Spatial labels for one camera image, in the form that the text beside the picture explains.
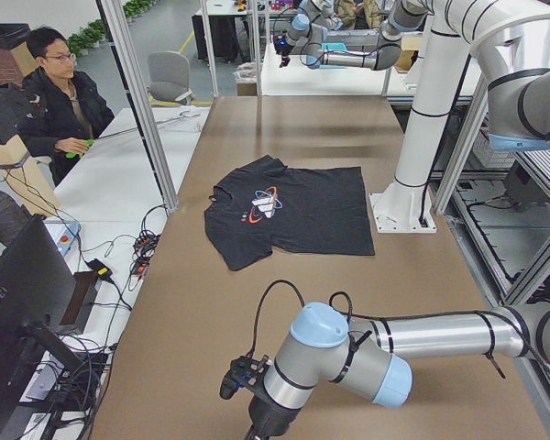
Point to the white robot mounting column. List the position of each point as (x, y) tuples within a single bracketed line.
[(404, 207)]

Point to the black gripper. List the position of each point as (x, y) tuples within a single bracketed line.
[(264, 411), (283, 51)]

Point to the seated man in black jacket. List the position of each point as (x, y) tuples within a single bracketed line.
[(68, 112)]

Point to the black graphic t-shirt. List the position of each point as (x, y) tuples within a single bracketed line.
[(266, 204)]

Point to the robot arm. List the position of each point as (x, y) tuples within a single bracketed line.
[(509, 39), (370, 357)]

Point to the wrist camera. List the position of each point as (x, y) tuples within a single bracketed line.
[(245, 372)]

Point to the aluminium frame post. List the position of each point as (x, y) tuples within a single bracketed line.
[(120, 42)]

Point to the grabber tool on white table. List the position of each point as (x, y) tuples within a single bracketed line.
[(184, 115)]

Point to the grey office chair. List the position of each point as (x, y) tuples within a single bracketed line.
[(169, 74)]

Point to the black power adapter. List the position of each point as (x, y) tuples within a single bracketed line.
[(100, 268)]

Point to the teach pendant with red button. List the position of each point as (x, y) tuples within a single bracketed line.
[(63, 233)]

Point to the black Huawei monitor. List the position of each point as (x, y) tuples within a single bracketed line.
[(36, 286)]

